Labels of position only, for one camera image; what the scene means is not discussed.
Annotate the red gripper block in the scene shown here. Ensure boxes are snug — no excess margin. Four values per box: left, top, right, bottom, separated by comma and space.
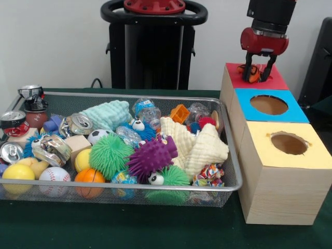
240, 27, 289, 82

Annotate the tiger striped plush toy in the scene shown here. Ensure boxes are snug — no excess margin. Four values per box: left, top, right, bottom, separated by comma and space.
238, 64, 262, 84

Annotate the cream muslin cloth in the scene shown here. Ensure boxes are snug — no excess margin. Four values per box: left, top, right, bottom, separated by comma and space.
160, 117, 229, 177

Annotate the green spiky ball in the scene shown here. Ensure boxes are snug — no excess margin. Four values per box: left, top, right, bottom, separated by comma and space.
145, 165, 192, 204
89, 134, 135, 180

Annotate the wooden box with three holes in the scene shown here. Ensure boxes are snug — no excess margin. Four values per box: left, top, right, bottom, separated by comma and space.
219, 63, 332, 226

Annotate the shallow clear mesh bin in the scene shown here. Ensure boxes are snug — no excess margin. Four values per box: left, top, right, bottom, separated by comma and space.
0, 91, 243, 207

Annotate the black chair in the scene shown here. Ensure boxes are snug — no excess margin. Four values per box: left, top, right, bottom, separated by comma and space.
298, 17, 332, 112

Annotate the orange plastic toy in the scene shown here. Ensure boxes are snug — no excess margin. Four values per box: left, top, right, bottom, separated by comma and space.
170, 104, 190, 124

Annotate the purple spiky ball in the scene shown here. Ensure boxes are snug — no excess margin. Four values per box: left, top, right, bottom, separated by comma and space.
126, 135, 179, 184

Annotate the mint green cloth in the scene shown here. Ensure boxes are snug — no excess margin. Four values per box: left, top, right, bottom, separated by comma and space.
80, 101, 132, 132

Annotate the blue globe ball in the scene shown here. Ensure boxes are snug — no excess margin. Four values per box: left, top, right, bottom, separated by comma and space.
112, 170, 139, 199

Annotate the orange basketball toy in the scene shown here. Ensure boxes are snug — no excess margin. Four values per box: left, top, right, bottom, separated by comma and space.
75, 168, 106, 199

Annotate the crushed silver can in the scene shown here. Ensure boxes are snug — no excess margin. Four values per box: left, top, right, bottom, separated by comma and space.
31, 134, 72, 167

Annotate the black soda can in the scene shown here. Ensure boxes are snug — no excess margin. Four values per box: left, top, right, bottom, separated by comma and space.
18, 85, 49, 113

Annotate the white baseball toy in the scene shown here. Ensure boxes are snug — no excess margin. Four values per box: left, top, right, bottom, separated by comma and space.
39, 167, 71, 197

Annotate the red soda can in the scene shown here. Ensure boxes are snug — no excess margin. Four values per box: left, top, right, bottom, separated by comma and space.
0, 110, 28, 137

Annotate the smooth yellow ball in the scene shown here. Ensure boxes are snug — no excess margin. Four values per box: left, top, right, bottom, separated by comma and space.
2, 164, 35, 196

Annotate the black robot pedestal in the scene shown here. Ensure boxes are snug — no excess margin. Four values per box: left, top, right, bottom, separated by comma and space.
101, 0, 208, 90

